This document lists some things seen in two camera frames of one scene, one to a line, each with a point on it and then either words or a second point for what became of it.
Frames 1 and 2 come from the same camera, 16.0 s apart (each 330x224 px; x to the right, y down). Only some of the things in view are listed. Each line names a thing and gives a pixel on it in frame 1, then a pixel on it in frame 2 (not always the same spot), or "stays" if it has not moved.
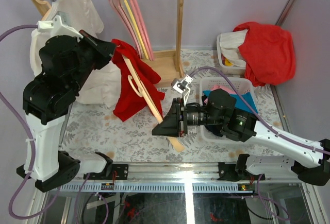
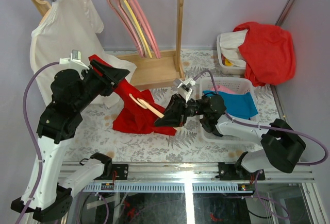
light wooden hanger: x=177 y=143 -> x=146 y=106
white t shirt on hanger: x=101 y=87 stays
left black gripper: x=103 y=49 -> x=112 y=75
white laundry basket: x=245 y=84 stays
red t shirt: x=129 y=100 -> x=130 y=117
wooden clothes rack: x=168 y=64 stays
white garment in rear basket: x=229 y=43 stays
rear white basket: x=227 y=69 stays
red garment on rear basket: x=269 y=53 stays
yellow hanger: x=137 y=33 -> x=137 y=26
